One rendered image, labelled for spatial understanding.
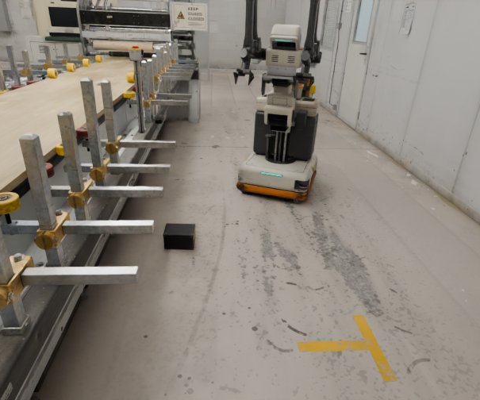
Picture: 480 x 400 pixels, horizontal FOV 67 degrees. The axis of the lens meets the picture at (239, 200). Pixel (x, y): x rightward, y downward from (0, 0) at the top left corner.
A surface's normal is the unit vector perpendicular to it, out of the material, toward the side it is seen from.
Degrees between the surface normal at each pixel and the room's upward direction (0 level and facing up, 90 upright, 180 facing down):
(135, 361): 0
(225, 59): 90
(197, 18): 90
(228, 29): 90
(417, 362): 0
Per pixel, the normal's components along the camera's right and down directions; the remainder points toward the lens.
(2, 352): 0.04, -0.90
